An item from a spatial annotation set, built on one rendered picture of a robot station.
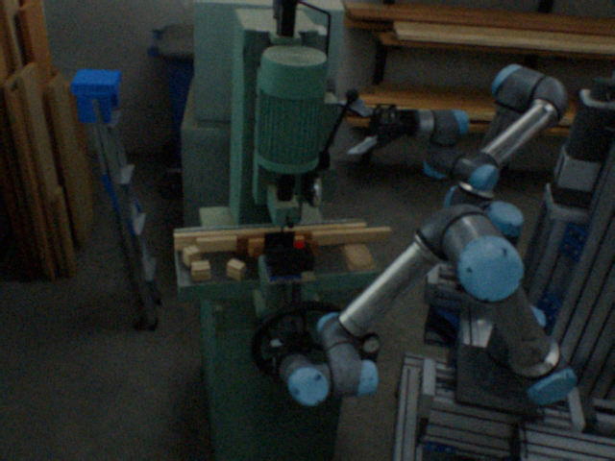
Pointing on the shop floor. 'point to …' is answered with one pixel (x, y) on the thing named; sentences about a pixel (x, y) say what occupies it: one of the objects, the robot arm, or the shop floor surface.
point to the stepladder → (118, 183)
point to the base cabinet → (259, 402)
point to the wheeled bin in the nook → (184, 34)
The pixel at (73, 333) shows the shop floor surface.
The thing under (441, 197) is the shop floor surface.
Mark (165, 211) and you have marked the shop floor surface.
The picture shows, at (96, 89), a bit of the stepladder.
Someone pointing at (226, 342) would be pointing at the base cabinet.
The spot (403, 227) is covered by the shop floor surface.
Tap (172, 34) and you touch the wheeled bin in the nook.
